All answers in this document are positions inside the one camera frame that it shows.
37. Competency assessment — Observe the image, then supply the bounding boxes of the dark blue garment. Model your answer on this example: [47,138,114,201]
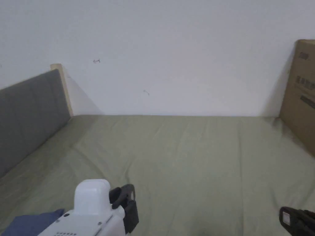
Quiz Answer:
[0,209,66,236]

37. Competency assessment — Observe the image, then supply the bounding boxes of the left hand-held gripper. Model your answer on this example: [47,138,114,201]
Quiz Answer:
[37,179,139,236]

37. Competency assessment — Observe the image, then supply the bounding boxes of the bed with pale green sheet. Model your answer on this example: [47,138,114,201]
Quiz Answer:
[0,114,315,236]

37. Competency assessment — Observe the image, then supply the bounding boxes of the brown cardboard carton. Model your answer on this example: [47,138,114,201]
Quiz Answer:
[279,39,315,158]

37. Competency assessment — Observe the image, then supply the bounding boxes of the grey padded headboard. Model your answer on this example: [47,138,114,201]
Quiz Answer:
[0,63,74,179]

